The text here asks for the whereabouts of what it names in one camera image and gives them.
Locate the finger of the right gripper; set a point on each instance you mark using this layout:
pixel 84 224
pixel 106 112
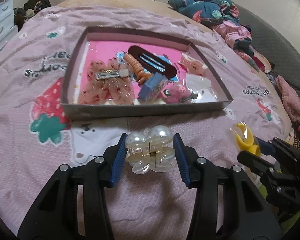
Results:
pixel 256 164
pixel 278 149

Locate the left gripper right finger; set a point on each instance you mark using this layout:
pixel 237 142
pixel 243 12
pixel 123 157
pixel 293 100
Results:
pixel 228 205

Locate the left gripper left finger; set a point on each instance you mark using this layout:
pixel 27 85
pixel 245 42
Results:
pixel 72 204

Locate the yellow clips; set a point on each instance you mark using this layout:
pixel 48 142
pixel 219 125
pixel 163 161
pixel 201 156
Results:
pixel 244 139

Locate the clear bagged earring card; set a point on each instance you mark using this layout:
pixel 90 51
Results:
pixel 196 82

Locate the pearl claw clip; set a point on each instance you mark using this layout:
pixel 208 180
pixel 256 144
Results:
pixel 150 152

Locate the pink fluffy frog keychain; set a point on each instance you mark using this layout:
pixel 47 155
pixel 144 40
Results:
pixel 174 93

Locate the beige claw clip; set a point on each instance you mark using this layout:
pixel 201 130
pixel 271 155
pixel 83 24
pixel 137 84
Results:
pixel 192 65

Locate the pink mesh bow clip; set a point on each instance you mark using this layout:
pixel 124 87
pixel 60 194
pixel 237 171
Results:
pixel 118 89

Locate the maroon hair clip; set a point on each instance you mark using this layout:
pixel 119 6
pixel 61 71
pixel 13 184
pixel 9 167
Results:
pixel 152 63

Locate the white earring card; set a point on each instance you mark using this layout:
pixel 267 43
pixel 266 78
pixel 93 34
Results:
pixel 202 96

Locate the pink fuzzy cloth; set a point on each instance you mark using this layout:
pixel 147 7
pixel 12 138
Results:
pixel 290 99

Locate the dark grey headboard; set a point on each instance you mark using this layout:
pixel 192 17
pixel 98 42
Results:
pixel 276 48

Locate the dark cardboard box tray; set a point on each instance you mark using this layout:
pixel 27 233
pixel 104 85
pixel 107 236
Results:
pixel 79 112

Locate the pink book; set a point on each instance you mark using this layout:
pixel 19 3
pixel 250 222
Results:
pixel 106 50

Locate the pink pajama garment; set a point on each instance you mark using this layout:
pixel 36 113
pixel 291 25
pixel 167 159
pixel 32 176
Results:
pixel 235 35

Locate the teal floral blanket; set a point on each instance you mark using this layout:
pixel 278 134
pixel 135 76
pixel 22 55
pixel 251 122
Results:
pixel 207 12

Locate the white drawer cabinet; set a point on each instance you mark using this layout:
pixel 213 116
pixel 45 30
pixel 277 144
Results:
pixel 7 26

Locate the black bag on floor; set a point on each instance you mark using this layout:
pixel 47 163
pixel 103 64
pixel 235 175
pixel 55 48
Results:
pixel 32 7

